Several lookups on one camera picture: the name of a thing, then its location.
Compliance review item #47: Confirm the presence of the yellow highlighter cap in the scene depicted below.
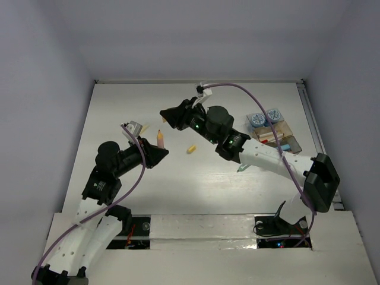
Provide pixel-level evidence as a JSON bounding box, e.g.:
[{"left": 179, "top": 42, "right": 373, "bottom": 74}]
[{"left": 186, "top": 145, "right": 197, "bottom": 154}]

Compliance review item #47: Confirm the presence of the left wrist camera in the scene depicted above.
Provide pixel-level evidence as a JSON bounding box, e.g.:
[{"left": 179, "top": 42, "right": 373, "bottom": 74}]
[{"left": 121, "top": 121, "right": 143, "bottom": 141}]

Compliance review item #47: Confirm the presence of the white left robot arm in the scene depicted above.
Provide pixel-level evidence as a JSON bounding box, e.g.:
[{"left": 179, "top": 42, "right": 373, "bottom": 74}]
[{"left": 31, "top": 137, "right": 169, "bottom": 284}]

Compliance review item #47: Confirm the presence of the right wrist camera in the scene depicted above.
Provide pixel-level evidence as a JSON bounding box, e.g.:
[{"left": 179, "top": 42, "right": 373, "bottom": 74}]
[{"left": 194, "top": 83, "right": 213, "bottom": 105}]

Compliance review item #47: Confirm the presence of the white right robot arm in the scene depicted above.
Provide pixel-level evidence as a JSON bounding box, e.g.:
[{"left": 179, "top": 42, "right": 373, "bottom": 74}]
[{"left": 160, "top": 99, "right": 340, "bottom": 233}]

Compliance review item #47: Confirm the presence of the blue highlighter pen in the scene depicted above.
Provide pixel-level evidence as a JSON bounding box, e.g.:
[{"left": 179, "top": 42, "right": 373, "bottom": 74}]
[{"left": 281, "top": 144, "right": 290, "bottom": 151}]

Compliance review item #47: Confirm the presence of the pink orange highlighter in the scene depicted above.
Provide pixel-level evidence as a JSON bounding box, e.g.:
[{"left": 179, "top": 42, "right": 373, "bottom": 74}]
[{"left": 156, "top": 130, "right": 164, "bottom": 149}]

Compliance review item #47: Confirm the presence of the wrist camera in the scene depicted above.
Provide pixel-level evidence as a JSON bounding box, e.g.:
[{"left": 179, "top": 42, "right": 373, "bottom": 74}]
[
  {"left": 194, "top": 83, "right": 213, "bottom": 105},
  {"left": 121, "top": 121, "right": 143, "bottom": 141}
]

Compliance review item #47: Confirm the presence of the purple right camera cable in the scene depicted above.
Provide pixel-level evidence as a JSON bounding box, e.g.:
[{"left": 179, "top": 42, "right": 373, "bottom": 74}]
[{"left": 201, "top": 83, "right": 316, "bottom": 249}]

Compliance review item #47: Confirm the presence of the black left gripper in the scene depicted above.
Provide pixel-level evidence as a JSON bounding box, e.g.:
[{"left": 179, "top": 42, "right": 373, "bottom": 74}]
[{"left": 114, "top": 135, "right": 168, "bottom": 176}]

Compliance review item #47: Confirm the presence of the compartmented organizer tray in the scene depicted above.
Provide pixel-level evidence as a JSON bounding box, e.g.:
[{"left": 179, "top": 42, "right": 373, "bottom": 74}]
[{"left": 245, "top": 114, "right": 302, "bottom": 154}]

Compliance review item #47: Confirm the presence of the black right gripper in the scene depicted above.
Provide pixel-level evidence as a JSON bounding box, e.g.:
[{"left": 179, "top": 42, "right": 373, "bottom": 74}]
[{"left": 161, "top": 96, "right": 219, "bottom": 145}]

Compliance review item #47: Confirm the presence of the green highlighter pen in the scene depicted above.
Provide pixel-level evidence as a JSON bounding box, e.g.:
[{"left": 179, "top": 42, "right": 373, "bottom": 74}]
[{"left": 237, "top": 164, "right": 249, "bottom": 172}]

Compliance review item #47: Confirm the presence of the yellow highlighter pen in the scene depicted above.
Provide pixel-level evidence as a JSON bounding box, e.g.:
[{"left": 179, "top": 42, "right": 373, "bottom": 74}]
[{"left": 140, "top": 124, "right": 150, "bottom": 135}]

